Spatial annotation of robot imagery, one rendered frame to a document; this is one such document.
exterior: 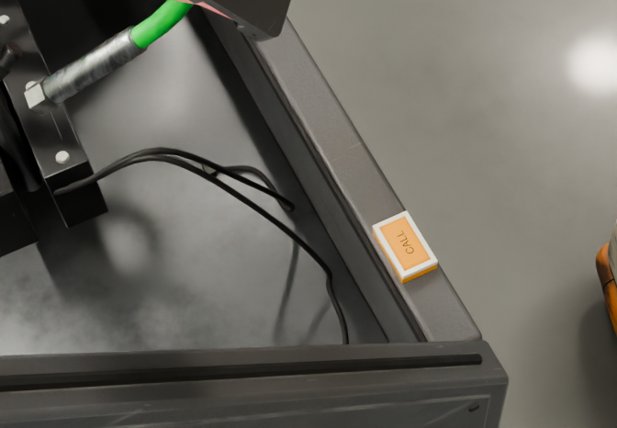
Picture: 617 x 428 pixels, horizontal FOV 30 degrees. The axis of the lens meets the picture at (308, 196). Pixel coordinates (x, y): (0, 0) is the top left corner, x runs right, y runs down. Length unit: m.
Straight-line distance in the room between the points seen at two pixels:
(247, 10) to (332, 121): 0.36
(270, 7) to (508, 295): 1.37
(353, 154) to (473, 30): 1.33
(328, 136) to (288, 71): 0.08
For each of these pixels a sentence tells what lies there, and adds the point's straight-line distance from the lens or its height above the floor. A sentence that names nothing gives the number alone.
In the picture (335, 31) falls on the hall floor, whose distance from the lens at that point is 2.24.
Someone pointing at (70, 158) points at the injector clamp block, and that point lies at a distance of 0.93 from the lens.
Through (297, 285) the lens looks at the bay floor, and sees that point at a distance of 1.01.
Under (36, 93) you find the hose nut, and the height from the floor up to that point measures 1.14.
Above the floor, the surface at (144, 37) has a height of 1.19.
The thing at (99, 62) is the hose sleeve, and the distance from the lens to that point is 0.73.
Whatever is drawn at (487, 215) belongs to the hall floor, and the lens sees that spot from 2.01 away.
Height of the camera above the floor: 1.72
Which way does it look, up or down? 58 degrees down
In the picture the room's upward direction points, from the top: 7 degrees counter-clockwise
